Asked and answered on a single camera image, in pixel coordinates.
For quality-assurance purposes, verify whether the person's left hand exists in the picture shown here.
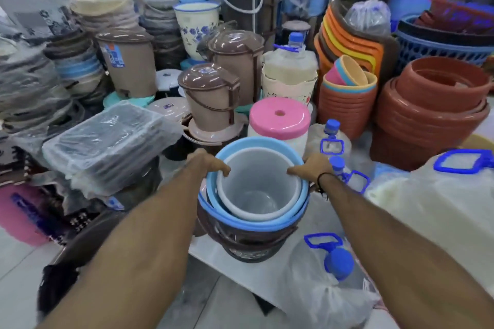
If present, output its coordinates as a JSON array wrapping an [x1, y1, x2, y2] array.
[[186, 149, 231, 181]]

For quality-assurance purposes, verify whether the person's right hand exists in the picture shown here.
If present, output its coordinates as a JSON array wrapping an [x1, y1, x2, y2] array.
[[287, 153, 335, 191]]

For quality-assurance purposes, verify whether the light blue plastic bucket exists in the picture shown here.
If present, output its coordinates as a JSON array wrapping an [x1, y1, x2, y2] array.
[[198, 137, 310, 233]]

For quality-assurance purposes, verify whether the grey plastic bucket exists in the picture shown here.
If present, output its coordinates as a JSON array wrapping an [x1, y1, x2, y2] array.
[[216, 147, 302, 222]]

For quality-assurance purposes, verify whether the person's right forearm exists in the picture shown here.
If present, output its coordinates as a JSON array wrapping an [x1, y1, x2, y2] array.
[[318, 175, 494, 329]]

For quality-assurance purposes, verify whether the person's left forearm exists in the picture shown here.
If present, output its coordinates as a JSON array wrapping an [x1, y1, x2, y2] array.
[[37, 163, 207, 329]]

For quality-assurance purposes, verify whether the black wristband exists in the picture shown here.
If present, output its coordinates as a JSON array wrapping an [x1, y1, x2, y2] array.
[[316, 172, 337, 200]]

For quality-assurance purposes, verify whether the white stool with pink top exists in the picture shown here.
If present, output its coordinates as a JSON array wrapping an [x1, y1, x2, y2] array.
[[248, 97, 312, 158]]

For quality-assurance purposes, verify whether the dark brown plastic bucket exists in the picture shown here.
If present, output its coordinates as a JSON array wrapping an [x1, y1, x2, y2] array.
[[196, 202, 299, 264]]

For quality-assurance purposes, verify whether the cream floral basket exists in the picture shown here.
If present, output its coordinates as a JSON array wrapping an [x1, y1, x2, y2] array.
[[261, 70, 318, 106]]

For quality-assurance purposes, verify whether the stack of small terracotta pots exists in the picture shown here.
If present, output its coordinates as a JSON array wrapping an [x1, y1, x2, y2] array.
[[318, 55, 378, 141]]

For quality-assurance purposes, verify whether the clear jug with blue cap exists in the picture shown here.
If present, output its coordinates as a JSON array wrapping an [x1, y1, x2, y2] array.
[[262, 32, 319, 86]]

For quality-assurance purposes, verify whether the wrapped stack of dark trays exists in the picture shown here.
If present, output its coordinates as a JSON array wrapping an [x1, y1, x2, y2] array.
[[42, 100, 183, 199]]

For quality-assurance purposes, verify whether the bagged jug with blue cap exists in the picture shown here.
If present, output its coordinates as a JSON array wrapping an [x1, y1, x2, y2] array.
[[277, 232, 383, 329]]

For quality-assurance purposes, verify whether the brown pedal bin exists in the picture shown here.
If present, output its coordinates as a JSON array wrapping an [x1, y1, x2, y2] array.
[[96, 29, 157, 99]]

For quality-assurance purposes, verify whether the white floral bucket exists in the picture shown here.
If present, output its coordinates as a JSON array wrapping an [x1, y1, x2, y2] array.
[[173, 1, 221, 62]]

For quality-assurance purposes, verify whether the stack of orange yellow baskets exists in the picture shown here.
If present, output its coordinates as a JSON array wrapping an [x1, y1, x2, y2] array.
[[313, 0, 400, 88]]

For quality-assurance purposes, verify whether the stack of wide terracotta planters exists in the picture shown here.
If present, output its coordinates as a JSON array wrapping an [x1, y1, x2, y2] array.
[[369, 57, 493, 172]]

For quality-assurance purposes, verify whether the stack of grey basins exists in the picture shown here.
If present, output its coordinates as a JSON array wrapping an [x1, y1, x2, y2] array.
[[132, 0, 187, 69]]

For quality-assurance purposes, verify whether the dark bin with white lid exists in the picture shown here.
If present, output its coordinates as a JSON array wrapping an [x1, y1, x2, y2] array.
[[215, 0, 264, 33]]

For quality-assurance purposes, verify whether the clear plastic bag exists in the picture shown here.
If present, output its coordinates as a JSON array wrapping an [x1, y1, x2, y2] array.
[[344, 0, 392, 37]]

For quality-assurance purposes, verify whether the black plastic tub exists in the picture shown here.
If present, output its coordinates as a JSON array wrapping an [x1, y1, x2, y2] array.
[[36, 209, 129, 323]]

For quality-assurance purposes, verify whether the stack of mixed colour basins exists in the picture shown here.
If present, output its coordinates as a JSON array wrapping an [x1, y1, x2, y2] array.
[[43, 31, 105, 99]]

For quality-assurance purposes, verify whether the blue plastic laundry basket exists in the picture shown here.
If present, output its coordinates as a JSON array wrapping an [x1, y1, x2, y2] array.
[[394, 14, 494, 76]]

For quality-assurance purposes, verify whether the blue plastic box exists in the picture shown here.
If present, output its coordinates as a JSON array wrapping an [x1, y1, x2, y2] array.
[[387, 0, 437, 22]]

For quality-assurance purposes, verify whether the wrapped stack of dark basins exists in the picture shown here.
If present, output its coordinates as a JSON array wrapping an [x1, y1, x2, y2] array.
[[0, 41, 75, 136]]

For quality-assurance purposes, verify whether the pink plastic mat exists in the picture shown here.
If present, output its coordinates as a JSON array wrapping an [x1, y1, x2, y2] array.
[[0, 185, 51, 247]]

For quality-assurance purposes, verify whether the dark red plastic basket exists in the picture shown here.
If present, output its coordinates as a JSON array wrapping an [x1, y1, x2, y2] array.
[[414, 0, 494, 35]]

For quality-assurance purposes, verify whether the clear jug with blue handle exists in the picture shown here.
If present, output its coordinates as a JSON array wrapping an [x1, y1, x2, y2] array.
[[307, 118, 352, 168], [329, 155, 372, 195]]

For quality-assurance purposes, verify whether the brown lidded bucket with handle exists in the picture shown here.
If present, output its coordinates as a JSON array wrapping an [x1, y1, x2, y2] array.
[[208, 30, 265, 106], [178, 63, 241, 136]]

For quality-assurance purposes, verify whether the large jug with blue handle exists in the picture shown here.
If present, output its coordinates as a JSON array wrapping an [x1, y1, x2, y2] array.
[[364, 149, 494, 264]]

